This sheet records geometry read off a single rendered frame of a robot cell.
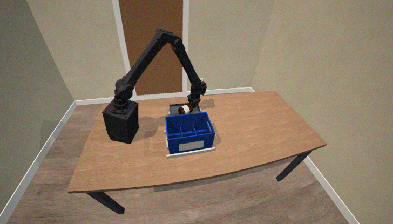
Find blue plastic crate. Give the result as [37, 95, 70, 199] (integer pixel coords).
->
[165, 112, 215, 154]

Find brown glass bottle with white label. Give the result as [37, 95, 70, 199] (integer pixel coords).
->
[178, 104, 194, 115]

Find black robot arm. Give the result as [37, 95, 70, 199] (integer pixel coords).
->
[111, 28, 207, 115]

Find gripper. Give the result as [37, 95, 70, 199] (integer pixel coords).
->
[187, 93, 201, 108]

